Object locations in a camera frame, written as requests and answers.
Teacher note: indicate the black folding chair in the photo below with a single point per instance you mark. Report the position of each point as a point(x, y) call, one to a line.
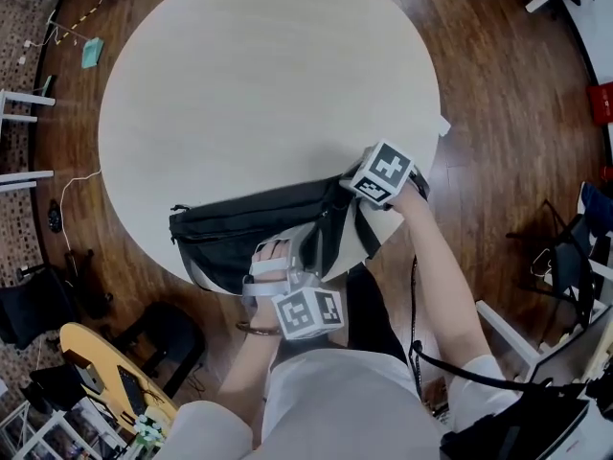
point(570, 252)

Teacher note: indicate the white table leg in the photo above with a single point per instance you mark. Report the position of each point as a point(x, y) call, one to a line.
point(507, 331)

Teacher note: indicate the person's right forearm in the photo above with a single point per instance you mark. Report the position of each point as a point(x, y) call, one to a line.
point(443, 281)

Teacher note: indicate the teal box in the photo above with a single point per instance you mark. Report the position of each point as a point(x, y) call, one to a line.
point(92, 52)

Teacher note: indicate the person's left forearm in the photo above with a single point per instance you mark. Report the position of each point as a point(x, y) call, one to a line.
point(251, 357)

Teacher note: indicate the white paper label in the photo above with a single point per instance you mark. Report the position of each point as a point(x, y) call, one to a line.
point(444, 125)

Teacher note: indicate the red box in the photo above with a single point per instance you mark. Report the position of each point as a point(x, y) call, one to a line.
point(601, 103)

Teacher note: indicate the person's left hand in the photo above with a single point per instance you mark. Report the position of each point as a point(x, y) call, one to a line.
point(271, 252)

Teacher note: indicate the black zipper bag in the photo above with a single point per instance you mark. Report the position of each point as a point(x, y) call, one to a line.
point(230, 233)

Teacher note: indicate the black office chair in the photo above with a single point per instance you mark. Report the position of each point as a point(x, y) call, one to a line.
point(33, 305)
point(165, 343)

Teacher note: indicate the black keyboard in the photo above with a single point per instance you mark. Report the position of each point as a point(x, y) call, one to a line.
point(131, 391)

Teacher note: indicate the person's black trousers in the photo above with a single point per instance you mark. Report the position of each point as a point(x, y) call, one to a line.
point(371, 309)

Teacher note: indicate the yellow black striped tape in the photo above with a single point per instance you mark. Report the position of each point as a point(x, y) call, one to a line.
point(79, 22)

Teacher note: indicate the yellow wooden desk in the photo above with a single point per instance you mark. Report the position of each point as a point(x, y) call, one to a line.
point(103, 364)

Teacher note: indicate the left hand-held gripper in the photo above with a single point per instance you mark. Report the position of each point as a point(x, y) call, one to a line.
point(309, 313)

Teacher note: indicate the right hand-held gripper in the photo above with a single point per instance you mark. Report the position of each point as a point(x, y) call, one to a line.
point(383, 168)

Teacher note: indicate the person's white shirt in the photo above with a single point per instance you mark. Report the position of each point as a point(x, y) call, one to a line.
point(335, 400)

